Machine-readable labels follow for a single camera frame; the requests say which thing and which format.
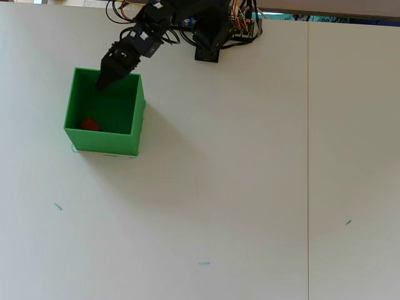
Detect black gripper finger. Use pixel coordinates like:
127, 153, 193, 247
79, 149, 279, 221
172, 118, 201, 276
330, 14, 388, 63
94, 56, 119, 92
99, 64, 134, 93

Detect yellow and orange jumper wires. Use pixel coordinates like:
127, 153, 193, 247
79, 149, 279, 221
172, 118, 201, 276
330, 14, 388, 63
231, 0, 253, 32

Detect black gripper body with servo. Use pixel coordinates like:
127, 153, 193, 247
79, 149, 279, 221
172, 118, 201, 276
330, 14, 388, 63
106, 25, 165, 73

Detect red block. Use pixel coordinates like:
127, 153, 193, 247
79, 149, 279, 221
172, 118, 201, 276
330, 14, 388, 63
79, 117, 102, 132

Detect black power cable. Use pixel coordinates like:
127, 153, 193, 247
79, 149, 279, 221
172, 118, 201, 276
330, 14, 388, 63
251, 0, 264, 40

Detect blue controller circuit board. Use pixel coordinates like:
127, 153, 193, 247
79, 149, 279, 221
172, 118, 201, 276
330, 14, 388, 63
178, 16, 198, 28

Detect green circuit board with connectors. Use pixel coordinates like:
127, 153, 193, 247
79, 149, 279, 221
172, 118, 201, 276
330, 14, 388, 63
229, 9, 255, 40

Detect black looped servo cable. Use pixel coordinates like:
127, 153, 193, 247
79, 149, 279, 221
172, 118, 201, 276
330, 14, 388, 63
105, 0, 183, 46

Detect thin red wire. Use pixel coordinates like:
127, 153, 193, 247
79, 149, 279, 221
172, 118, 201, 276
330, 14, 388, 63
119, 0, 138, 22

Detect green plastic bin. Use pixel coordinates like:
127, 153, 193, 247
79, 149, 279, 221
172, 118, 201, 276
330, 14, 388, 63
63, 66, 147, 156

